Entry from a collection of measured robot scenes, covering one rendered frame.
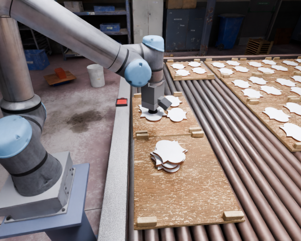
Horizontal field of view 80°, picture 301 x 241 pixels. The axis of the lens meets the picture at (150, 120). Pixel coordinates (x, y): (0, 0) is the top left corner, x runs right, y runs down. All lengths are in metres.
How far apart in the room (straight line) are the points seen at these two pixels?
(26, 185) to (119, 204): 0.30
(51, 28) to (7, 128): 0.31
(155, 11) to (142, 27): 0.50
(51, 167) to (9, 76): 0.30
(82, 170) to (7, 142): 0.36
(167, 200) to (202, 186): 0.14
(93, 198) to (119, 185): 1.11
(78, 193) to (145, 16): 4.97
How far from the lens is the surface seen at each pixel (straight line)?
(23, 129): 0.62
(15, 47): 0.65
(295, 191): 0.89
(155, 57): 0.66
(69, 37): 0.47
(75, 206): 0.78
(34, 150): 0.65
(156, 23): 5.47
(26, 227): 0.82
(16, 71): 0.66
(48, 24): 0.47
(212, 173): 0.77
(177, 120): 0.98
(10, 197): 0.78
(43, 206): 0.75
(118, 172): 0.77
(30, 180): 0.70
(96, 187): 1.89
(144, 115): 0.77
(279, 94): 1.50
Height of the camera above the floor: 1.51
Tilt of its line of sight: 36 degrees down
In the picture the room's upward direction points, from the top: straight up
